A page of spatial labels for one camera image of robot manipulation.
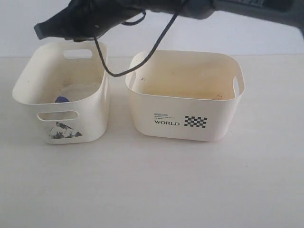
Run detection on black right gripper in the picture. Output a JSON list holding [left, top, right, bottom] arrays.
[[33, 0, 148, 42]]

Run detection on blue cap bottle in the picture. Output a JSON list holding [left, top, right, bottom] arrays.
[[55, 96, 70, 104]]

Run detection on cream plastic bin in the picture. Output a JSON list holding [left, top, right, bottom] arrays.
[[12, 41, 110, 144]]

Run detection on cream WORLD bin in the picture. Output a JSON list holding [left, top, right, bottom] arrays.
[[125, 50, 245, 142]]

